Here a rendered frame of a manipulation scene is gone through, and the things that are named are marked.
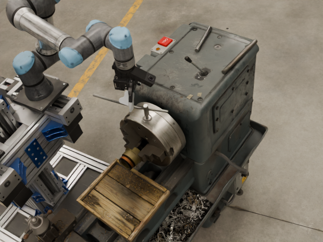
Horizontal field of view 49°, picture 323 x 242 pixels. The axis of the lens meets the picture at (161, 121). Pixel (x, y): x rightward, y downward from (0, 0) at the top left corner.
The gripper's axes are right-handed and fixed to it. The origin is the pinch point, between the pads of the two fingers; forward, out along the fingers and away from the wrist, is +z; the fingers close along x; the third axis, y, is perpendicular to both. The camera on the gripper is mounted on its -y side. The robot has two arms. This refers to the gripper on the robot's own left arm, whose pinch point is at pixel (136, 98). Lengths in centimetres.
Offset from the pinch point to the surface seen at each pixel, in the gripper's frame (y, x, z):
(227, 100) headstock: -37.7, -24.0, 22.2
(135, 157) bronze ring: 0.2, 14.1, 25.3
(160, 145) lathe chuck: -10.9, 8.6, 20.7
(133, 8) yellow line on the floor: 90, -271, 157
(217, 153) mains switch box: -36, -12, 53
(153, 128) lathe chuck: -7.2, 4.6, 13.5
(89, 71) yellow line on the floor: 109, -153, 154
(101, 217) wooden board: 13, 37, 46
